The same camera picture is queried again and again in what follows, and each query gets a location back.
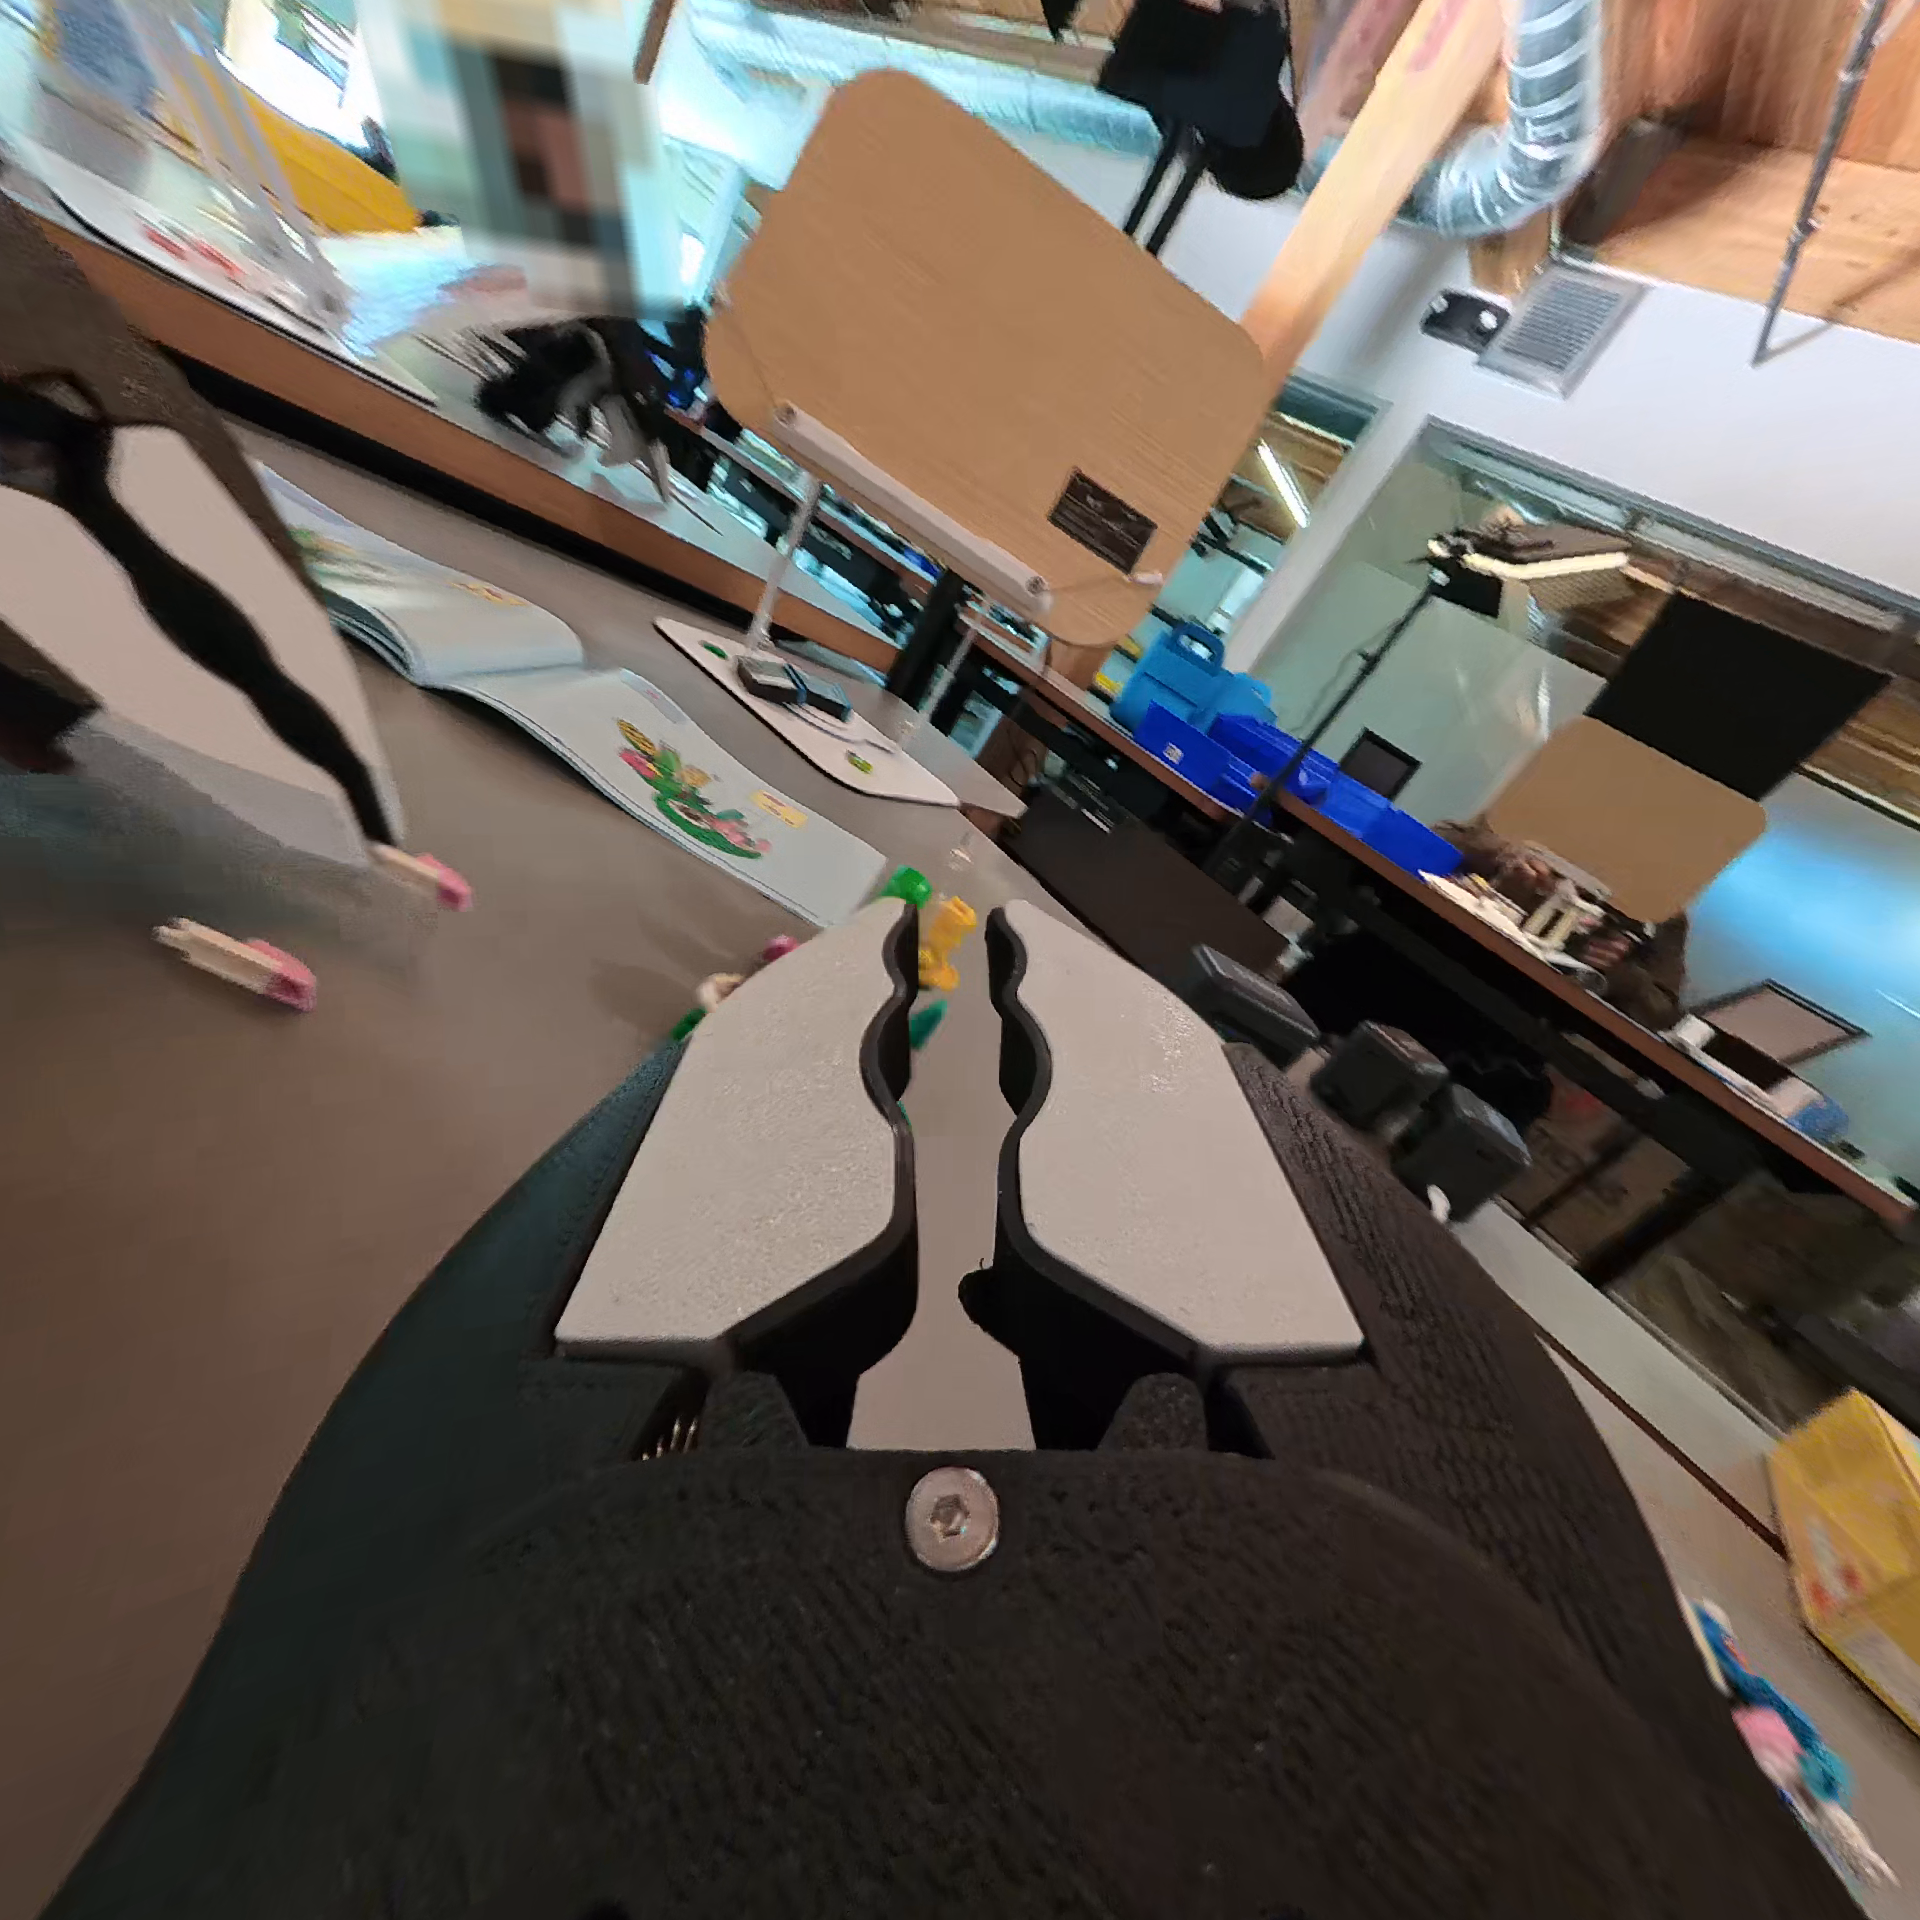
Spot small wooden board stand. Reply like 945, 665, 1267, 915
1486, 718, 1770, 921

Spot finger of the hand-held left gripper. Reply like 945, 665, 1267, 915
82, 404, 410, 845
0, 479, 387, 874

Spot black battery pack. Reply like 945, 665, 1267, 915
737, 655, 858, 721

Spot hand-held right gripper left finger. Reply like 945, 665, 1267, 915
556, 900, 924, 1363

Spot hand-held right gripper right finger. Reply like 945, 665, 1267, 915
978, 900, 1369, 1373

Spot wall air vent grille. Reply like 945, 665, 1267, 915
1478, 257, 1648, 395

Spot green lego flower model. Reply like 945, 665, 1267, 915
670, 863, 980, 1051

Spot wooden edged table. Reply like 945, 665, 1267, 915
0, 151, 1081, 722

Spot pink white lego piece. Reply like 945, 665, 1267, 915
368, 844, 476, 915
154, 918, 320, 1010

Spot black tool with grey tips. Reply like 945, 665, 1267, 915
479, 306, 712, 508

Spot brown office desk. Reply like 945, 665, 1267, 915
960, 631, 1920, 1247

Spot yellow lego box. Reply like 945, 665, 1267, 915
1770, 1387, 1920, 1735

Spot light panel on tripod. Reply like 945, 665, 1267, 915
1230, 517, 1638, 887

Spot silver ventilation duct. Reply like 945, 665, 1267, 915
1395, 0, 1596, 243

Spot lego instruction booklet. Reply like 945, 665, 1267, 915
252, 458, 889, 927

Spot wooden post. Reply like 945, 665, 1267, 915
1242, 0, 1518, 378

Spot stack of blue storage bins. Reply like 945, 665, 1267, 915
1111, 622, 1466, 881

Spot pile of colourful lego bricks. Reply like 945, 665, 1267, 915
1687, 1598, 1904, 1895

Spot black round object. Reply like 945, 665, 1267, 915
1095, 0, 1307, 201

